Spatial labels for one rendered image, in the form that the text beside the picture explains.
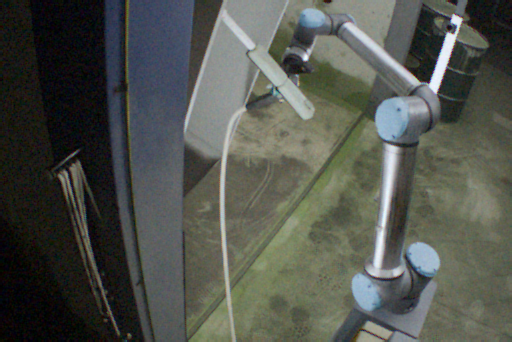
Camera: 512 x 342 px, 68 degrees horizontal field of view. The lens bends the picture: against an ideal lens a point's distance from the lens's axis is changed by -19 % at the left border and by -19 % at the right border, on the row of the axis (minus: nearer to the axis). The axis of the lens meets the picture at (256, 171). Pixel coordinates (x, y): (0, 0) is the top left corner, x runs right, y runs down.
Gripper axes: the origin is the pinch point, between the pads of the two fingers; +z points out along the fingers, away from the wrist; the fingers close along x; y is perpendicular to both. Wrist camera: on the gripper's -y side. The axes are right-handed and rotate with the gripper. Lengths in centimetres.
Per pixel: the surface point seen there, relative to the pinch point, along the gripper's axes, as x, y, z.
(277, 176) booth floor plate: -91, 100, -67
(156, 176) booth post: 32, -26, 71
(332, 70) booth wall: -95, 91, -185
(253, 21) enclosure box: 14, 24, -48
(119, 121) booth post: 46, -37, 75
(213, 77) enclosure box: -1, 62, -44
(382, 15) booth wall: -67, 25, -191
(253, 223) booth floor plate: -84, 96, -24
